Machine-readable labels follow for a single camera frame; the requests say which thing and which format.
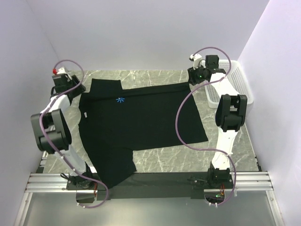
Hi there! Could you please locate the white plastic mesh basket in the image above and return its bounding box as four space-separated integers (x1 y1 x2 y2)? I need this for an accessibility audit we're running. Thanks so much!
205 60 254 108

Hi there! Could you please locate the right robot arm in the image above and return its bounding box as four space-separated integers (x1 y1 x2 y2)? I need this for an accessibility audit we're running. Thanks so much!
188 54 247 188

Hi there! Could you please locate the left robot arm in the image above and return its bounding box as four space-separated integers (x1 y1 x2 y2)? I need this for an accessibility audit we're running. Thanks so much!
31 72 94 189

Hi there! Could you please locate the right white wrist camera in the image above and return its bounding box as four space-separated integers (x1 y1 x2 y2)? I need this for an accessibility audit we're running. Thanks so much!
189 53 202 70

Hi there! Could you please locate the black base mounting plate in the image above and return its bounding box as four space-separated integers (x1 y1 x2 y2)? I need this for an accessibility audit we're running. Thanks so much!
60 171 235 201

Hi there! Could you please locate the black t-shirt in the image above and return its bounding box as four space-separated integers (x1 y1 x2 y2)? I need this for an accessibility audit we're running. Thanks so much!
79 79 208 188

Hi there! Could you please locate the aluminium rail frame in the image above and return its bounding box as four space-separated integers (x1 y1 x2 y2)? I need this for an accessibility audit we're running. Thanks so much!
13 70 283 226

